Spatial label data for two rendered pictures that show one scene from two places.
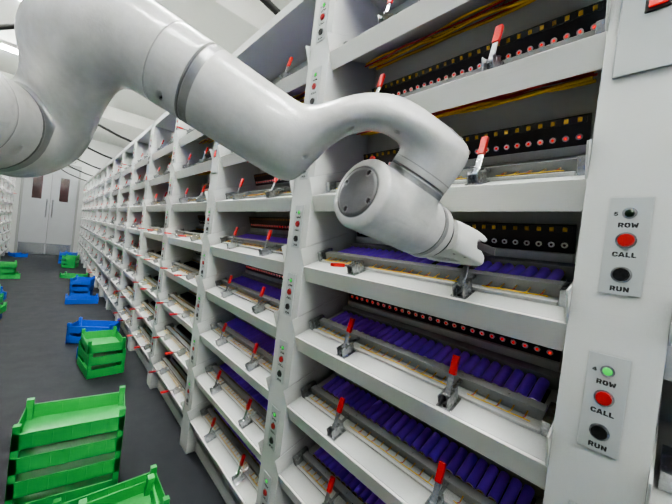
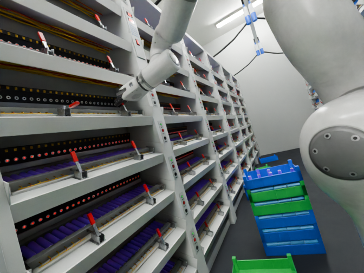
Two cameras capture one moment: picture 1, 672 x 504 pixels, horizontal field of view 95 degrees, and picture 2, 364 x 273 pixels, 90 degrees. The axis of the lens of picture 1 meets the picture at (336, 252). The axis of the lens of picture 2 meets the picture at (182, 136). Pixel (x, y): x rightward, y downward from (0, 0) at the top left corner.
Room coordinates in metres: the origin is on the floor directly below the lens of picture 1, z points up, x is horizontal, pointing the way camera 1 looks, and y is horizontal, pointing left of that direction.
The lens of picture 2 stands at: (0.61, 0.59, 0.78)
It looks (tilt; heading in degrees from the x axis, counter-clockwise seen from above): 2 degrees up; 251
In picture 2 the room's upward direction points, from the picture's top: 16 degrees counter-clockwise
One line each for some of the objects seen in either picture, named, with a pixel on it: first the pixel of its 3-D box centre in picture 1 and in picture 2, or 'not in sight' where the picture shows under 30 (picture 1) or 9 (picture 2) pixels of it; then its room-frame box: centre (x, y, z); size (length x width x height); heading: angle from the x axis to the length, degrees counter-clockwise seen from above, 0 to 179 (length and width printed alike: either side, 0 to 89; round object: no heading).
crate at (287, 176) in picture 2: not in sight; (269, 174); (-0.18, -0.33, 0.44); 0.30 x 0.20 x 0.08; 141
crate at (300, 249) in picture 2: not in sight; (288, 237); (-0.18, -0.33, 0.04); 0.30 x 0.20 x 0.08; 141
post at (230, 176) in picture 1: (226, 256); not in sight; (1.48, 0.52, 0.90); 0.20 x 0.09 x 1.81; 133
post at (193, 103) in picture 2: not in sight; (195, 124); (-0.06, -0.91, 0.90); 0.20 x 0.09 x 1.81; 133
